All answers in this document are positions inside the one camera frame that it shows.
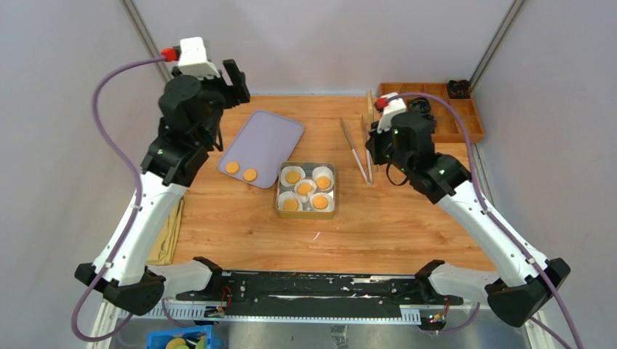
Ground wooden compartment organizer box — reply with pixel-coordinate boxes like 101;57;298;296
378;82;485;145

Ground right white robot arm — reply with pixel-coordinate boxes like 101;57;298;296
365;112;571;327

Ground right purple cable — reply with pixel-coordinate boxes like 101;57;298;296
385;92;585;349

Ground round yellow cookie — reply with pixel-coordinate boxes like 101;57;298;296
285;171;302;185
225;161;240;175
282;198;300;211
315;176;333;190
296;182;313;196
312;195;330;210
243;169;258;182

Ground white paper cup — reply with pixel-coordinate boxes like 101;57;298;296
312;166;335;192
279;166;306;187
294;179;317;203
277;191;303;212
309;193;335;212

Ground lavender plastic tray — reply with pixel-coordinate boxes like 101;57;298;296
218;110;305;189

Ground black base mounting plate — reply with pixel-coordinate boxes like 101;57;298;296
176;270;463;319

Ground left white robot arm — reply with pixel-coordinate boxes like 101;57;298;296
75;59;250;316

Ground gold square cookie tin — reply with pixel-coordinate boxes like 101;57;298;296
274;161;337;220

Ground blue plastic bin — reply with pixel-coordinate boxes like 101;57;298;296
146;325;223;349

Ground silver square tin lid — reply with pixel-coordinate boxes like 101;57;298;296
366;89;375;126

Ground dark rolled sock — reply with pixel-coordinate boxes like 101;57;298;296
423;113;437;134
446;79;471;99
407;97;431;115

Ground metal kitchen tongs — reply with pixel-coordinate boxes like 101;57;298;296
339;116;374;186

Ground folded yellow cloth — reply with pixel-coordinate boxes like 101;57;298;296
146;197;184;266

